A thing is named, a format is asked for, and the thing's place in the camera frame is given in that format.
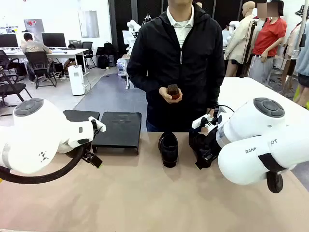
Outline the grey board with red logo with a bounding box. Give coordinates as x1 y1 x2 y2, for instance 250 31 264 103
23 18 45 42

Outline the person's left forearm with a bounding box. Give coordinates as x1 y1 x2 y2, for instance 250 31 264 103
205 71 226 117

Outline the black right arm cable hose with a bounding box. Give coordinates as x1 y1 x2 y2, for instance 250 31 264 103
257 153 296 194

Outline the black office chair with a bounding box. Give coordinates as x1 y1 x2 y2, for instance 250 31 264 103
24 51 58 89
82 41 97 70
0 49 33 107

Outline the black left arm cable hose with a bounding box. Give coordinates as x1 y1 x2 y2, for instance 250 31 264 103
0 145 85 185

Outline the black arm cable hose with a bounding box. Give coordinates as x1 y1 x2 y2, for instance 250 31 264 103
257 153 296 194
0 145 85 185

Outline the black hat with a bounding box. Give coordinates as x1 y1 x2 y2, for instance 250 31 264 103
295 4 309 18

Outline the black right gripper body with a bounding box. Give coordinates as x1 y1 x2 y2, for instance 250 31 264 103
202 127 219 156

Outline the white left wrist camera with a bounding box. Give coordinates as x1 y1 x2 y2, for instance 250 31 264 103
88 116 107 133

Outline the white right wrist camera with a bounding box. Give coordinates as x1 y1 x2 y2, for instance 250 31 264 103
192 106 230 131

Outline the silver clothes rack pole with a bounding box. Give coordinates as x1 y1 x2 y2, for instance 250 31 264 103
281 0 309 95

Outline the brown wooden shoe brush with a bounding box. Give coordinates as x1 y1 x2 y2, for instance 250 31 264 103
167 84 182 101

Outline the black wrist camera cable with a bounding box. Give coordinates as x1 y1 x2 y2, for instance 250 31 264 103
206 104 236 116

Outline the black shoe stand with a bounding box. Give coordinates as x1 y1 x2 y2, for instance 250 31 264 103
91 111 142 156
62 109 101 124

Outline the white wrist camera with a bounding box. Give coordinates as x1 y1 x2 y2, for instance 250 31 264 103
192 106 230 131
88 116 107 133

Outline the clear computer case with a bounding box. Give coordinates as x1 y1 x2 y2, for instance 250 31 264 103
117 58 128 77

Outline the person in black jacket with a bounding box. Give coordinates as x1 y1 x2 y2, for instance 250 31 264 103
126 0 226 133

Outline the seated man in tan shirt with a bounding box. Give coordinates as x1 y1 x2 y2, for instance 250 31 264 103
20 32 53 54

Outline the mannequin in beige coat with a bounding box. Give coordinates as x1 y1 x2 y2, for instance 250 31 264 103
224 1 258 78

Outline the black backpack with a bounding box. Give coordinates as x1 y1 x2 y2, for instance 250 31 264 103
96 41 116 70

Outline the mannequin in light blue top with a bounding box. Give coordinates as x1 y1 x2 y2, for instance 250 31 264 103
293 44 309 108

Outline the white side table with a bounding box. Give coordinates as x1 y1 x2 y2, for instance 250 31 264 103
217 76 309 114

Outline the black leather shoe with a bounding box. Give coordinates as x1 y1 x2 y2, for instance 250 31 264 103
188 131 208 155
158 131 180 169

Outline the white office desk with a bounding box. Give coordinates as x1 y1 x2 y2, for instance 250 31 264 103
0 47 89 75

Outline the white air purifier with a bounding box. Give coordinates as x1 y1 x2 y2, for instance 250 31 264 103
68 64 86 96

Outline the black computer monitor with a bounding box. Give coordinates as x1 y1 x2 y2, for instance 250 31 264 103
0 33 19 48
41 33 67 48

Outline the black tripod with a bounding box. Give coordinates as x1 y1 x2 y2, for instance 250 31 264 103
239 21 258 79

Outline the person's right forearm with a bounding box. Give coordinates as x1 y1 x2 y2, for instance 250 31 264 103
126 69 163 102

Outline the person's right hand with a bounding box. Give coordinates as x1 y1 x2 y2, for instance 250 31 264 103
158 86 182 105

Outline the silver wall panel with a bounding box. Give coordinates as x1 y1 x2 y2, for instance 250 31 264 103
78 10 100 38

